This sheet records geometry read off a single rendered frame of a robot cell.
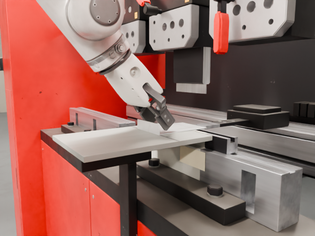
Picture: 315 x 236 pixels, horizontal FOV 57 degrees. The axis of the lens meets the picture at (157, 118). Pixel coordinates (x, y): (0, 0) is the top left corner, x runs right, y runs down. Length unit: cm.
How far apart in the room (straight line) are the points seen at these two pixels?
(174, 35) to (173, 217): 36
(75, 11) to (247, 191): 41
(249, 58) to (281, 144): 49
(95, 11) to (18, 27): 96
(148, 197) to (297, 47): 72
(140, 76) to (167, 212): 25
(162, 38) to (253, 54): 57
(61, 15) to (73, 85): 93
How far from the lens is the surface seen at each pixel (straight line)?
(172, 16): 64
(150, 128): 60
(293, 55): 108
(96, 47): 51
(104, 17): 43
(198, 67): 61
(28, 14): 139
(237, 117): 79
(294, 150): 77
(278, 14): 46
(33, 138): 139
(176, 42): 62
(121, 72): 52
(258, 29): 47
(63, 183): 111
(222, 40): 48
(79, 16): 44
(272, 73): 111
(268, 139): 80
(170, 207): 56
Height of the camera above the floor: 112
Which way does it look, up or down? 9 degrees down
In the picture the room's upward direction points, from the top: straight up
